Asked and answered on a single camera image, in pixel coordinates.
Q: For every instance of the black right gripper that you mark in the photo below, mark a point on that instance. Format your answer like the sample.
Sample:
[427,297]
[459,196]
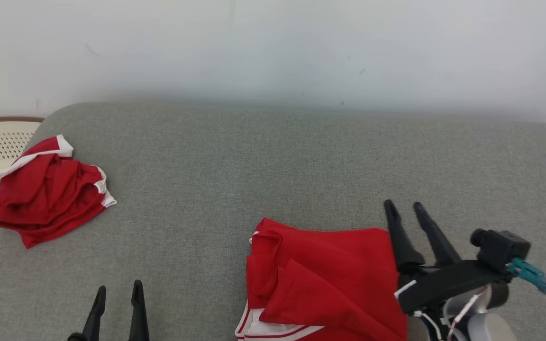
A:
[448,282]

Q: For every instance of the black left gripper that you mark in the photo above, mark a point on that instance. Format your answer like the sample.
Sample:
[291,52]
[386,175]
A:
[76,337]

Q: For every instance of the red Bulls 23 jersey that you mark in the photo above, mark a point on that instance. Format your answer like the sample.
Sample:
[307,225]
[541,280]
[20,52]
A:
[325,274]

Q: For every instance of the red shorts white trim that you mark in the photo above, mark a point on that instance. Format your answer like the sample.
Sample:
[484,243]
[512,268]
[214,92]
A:
[45,194]

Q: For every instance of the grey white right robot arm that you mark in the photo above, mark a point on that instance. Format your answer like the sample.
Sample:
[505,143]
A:
[486,327]

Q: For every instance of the grey fabric sofa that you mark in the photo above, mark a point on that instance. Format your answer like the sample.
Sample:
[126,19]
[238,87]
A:
[206,180]

